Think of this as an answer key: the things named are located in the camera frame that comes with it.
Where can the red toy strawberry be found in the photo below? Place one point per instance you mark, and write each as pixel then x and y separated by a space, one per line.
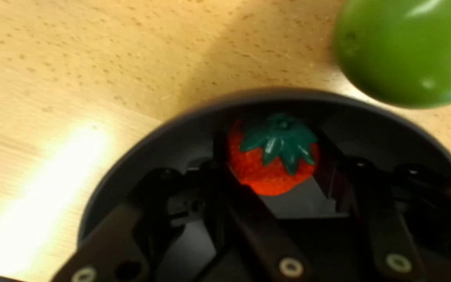
pixel 266 174

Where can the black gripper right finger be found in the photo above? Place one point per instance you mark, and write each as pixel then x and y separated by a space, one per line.
pixel 391 235

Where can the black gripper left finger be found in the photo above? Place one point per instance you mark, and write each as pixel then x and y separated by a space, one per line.
pixel 105 245

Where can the black bowl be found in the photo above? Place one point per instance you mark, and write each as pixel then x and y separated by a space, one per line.
pixel 194 138

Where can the green toy avocado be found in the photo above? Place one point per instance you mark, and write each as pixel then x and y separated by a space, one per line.
pixel 407 52

